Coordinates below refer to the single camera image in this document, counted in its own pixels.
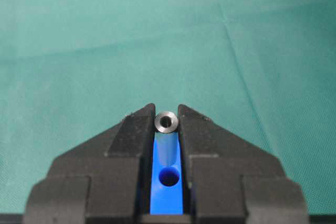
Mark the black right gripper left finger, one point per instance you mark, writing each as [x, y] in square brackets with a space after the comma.
[106, 179]

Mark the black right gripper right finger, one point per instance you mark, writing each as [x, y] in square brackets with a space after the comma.
[233, 181]

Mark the silver metal shaft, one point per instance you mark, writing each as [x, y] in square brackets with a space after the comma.
[166, 124]

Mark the blue plastic gear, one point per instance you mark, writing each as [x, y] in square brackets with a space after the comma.
[166, 196]

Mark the green cloth mat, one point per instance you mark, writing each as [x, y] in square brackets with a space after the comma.
[262, 69]

